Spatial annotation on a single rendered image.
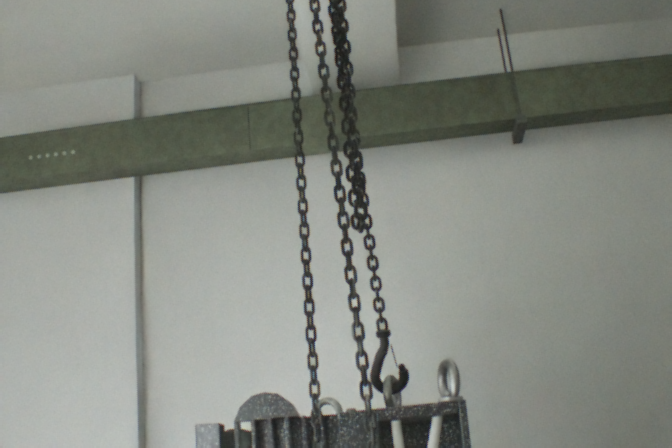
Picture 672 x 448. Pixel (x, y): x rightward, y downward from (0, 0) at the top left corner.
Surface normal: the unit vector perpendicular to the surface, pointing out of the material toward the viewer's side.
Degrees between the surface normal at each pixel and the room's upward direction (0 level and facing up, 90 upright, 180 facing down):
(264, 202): 90
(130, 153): 90
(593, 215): 90
